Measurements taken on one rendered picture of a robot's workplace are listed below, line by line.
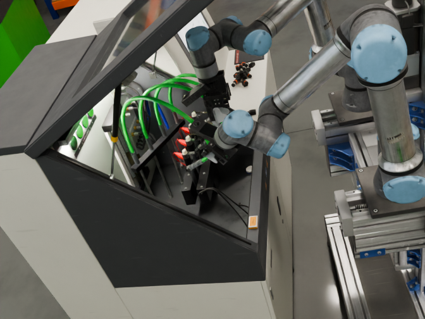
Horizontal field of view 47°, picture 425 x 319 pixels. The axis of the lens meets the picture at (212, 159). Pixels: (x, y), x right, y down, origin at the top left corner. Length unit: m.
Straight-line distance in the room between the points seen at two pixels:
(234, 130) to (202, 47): 0.33
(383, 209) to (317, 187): 1.61
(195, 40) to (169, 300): 0.99
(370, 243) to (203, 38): 0.88
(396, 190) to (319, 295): 1.35
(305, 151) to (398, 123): 2.20
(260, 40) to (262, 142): 0.31
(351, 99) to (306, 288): 1.13
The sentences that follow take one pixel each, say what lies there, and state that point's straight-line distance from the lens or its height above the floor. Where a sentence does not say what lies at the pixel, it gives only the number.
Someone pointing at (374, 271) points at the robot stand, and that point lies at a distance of 2.49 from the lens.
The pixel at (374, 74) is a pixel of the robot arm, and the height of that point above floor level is 1.59.
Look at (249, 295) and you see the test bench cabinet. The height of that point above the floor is 0.71.
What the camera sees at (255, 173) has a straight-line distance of 1.92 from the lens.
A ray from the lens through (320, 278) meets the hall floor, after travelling 2.73.
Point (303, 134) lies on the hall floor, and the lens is 3.62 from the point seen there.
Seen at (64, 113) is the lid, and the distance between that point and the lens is 1.36.
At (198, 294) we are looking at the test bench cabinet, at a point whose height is 0.73.
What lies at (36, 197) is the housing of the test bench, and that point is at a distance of 1.66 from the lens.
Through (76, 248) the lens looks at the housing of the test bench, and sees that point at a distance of 1.80.
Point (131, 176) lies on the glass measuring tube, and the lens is 1.99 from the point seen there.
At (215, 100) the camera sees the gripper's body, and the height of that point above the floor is 1.36.
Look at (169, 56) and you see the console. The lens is 2.02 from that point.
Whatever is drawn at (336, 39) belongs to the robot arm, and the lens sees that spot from 1.33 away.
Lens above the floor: 2.21
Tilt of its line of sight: 38 degrees down
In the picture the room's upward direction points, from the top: 18 degrees counter-clockwise
